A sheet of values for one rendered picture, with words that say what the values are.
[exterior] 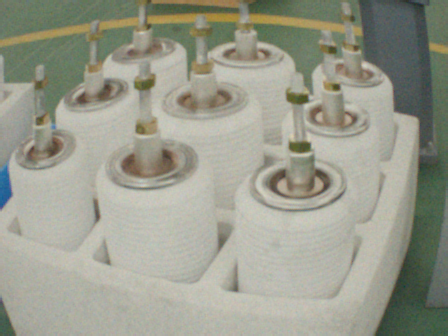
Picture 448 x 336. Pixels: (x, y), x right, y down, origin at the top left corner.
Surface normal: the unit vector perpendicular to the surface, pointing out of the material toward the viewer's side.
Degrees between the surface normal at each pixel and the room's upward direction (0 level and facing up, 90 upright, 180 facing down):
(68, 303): 90
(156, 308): 90
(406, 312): 0
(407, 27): 90
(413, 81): 90
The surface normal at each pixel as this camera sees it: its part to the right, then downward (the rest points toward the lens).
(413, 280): -0.05, -0.88
